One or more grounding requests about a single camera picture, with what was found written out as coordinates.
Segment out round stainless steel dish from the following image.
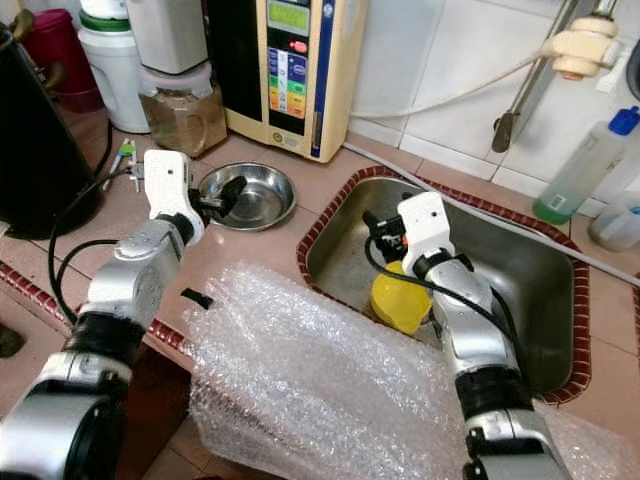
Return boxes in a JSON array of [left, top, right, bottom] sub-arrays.
[[196, 162, 298, 232]]

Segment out yellow plastic bowl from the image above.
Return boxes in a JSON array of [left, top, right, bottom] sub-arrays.
[[370, 262, 433, 336]]

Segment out glass jar of brown powder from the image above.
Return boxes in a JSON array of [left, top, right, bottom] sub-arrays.
[[138, 62, 229, 158]]

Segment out green white training chopsticks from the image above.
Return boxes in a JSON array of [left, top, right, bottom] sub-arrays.
[[105, 140, 141, 193]]

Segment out cream water ionizer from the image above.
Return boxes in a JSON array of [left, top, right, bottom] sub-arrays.
[[205, 0, 369, 163]]

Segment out stainless steel sink basin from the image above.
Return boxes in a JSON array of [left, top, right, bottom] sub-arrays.
[[295, 165, 593, 406]]

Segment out white jar with green band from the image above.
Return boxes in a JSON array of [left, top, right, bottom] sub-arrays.
[[77, 0, 151, 133]]

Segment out black electric kettle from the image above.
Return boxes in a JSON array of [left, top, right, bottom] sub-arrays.
[[0, 25, 106, 241]]

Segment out white grinder housing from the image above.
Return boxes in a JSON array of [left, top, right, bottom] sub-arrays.
[[125, 0, 211, 73]]

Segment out clear bubble wrap sheet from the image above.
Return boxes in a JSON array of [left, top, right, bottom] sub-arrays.
[[182, 262, 640, 480]]

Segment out maroon plastic cup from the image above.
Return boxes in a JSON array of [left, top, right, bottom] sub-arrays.
[[20, 8, 103, 113]]

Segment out clear bottle with blue cap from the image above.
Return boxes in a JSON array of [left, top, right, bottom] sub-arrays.
[[532, 107, 640, 225]]

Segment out dark green oblong object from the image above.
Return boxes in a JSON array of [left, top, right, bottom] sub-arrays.
[[0, 325, 23, 358]]

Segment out cream faucet diverter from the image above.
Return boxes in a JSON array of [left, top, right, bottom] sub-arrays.
[[545, 15, 621, 81]]

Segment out black hanging pan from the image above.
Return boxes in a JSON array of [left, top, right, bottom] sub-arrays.
[[625, 40, 640, 101]]

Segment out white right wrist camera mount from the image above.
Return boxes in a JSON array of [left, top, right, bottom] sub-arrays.
[[397, 192, 453, 276]]

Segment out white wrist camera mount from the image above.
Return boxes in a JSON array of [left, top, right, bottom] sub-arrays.
[[143, 150, 206, 233], [397, 192, 453, 276]]

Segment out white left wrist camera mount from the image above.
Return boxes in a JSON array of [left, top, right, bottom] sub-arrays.
[[143, 150, 206, 233]]

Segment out black kettle power cord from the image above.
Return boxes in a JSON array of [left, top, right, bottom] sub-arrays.
[[98, 120, 114, 176]]

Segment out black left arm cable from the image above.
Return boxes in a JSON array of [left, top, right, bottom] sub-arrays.
[[60, 238, 126, 321], [48, 165, 146, 326]]

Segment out white faucet hose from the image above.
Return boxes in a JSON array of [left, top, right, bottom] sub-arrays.
[[348, 45, 561, 119]]

